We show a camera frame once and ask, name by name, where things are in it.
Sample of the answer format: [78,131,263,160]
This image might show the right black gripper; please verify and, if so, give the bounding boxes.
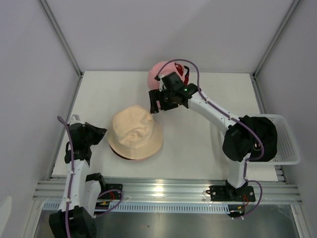
[149,88,178,114]

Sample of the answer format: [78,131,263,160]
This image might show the light pink hat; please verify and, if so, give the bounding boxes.
[147,61,190,90]

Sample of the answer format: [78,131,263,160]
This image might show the black hat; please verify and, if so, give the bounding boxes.
[110,146,133,161]

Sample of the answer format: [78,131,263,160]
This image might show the beige bucket hat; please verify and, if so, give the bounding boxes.
[107,105,163,159]

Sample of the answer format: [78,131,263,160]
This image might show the red baseball cap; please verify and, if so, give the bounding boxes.
[174,62,185,76]

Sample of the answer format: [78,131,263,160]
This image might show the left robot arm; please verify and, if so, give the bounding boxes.
[49,118,107,238]

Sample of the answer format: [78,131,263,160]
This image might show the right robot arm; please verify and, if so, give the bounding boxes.
[148,71,264,200]

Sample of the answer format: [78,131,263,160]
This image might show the black cap in basket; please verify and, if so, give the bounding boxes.
[241,116,277,162]

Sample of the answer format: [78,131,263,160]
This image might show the white plastic basket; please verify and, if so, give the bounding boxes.
[219,114,302,166]

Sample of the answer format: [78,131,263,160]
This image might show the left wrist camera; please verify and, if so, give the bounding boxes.
[69,115,82,125]

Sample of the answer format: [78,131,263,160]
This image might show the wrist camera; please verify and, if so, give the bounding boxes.
[69,115,82,125]
[154,75,165,91]

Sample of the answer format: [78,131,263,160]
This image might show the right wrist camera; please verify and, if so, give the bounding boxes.
[154,75,165,91]

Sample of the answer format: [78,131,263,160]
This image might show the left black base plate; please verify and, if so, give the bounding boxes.
[99,183,123,200]

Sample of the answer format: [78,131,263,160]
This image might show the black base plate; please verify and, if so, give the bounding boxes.
[99,183,123,200]
[206,185,256,202]

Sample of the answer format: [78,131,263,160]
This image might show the right frame post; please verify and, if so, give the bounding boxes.
[252,0,304,78]

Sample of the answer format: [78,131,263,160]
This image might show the frame post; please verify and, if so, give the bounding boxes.
[38,0,83,78]
[252,0,304,78]

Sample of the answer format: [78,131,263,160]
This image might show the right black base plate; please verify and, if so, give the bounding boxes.
[206,185,256,202]

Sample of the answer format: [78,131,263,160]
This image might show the left frame post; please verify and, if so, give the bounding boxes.
[38,0,83,78]

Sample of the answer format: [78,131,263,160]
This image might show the white slotted cable duct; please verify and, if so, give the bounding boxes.
[42,202,231,213]

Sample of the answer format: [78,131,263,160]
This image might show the aluminium mounting rail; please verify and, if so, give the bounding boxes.
[33,177,303,205]

